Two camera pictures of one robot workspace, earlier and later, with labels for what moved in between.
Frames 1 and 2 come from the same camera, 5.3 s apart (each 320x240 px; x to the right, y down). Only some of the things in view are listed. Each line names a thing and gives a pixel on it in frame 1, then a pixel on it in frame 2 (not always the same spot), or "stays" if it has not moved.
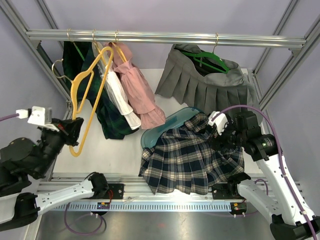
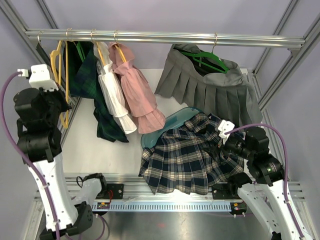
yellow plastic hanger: x=73 y=87 to x=63 y=59
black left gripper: x=70 y=128 to x=59 y=93
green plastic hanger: x=226 y=69 stays
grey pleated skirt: x=193 y=76 stays
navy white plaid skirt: x=186 y=159 stays
